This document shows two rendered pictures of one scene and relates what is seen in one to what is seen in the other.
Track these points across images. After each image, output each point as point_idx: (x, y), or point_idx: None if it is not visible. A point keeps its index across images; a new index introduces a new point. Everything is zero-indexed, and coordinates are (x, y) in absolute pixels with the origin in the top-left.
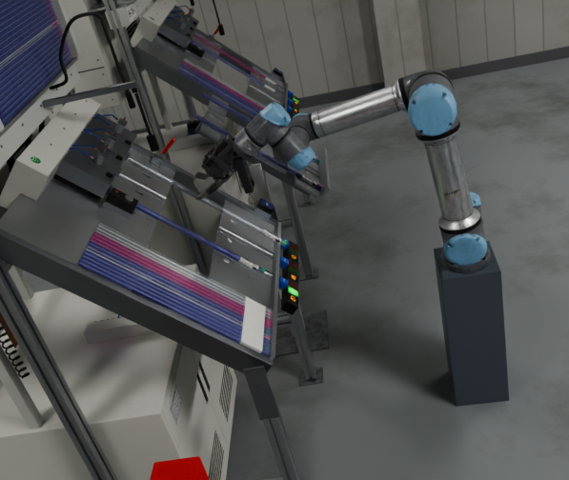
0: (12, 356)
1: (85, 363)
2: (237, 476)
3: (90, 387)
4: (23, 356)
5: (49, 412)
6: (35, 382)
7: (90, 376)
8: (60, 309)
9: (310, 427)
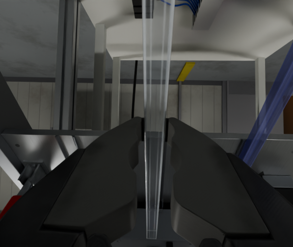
0: (192, 51)
1: (242, 12)
2: None
3: (292, 0)
4: (196, 47)
5: None
6: (239, 36)
7: (271, 4)
8: (138, 42)
9: None
